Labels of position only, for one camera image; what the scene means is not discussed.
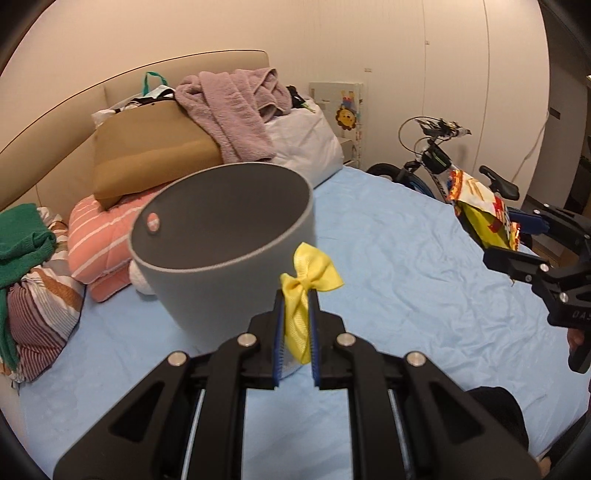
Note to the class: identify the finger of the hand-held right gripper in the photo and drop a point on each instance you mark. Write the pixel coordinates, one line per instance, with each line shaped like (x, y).
(561, 226)
(512, 263)

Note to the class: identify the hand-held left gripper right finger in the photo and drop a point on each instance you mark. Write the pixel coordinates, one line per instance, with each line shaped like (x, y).
(314, 344)

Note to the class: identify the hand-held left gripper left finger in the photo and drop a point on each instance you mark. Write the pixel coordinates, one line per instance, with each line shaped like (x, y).
(278, 344)

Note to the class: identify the yellow ribbon bow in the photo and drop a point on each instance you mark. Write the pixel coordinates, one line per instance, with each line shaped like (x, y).
(300, 314)

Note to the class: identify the yellow snack packet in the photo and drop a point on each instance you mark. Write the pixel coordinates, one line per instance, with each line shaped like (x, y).
(485, 226)

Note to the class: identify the grey round bin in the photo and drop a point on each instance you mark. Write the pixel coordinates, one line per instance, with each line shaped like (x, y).
(221, 300)

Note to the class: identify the person's right hand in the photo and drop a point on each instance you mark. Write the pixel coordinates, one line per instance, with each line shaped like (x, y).
(575, 339)

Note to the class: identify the light blue bed sheet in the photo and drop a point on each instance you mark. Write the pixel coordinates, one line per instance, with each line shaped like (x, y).
(392, 277)

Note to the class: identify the white bicycle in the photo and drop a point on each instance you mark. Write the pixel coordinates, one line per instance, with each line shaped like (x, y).
(434, 161)

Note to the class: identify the white fluffy cloth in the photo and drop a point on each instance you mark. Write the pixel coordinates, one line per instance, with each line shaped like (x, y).
(138, 277)

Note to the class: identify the white nightstand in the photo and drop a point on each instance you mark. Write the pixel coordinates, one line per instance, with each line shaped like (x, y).
(353, 154)

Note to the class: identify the white pillow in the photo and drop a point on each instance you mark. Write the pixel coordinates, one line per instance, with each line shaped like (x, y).
(304, 143)

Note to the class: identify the pink striped blanket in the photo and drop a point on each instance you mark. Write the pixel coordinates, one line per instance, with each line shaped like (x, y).
(101, 240)

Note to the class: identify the lion sticker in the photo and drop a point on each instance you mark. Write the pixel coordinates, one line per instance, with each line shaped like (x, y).
(346, 117)

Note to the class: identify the brown paper bag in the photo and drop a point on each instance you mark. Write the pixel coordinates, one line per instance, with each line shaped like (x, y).
(147, 152)

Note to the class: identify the brown striped cloth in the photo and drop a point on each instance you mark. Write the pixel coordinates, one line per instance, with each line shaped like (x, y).
(41, 323)

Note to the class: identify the purple towel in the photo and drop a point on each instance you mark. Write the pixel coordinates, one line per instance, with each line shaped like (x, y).
(231, 110)

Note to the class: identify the white decorated panel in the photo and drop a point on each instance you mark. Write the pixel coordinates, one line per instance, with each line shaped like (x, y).
(323, 94)

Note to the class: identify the green knit sweater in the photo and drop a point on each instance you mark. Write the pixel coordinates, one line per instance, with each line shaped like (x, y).
(23, 244)

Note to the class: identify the beige headboard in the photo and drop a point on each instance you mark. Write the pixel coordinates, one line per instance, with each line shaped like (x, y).
(60, 124)

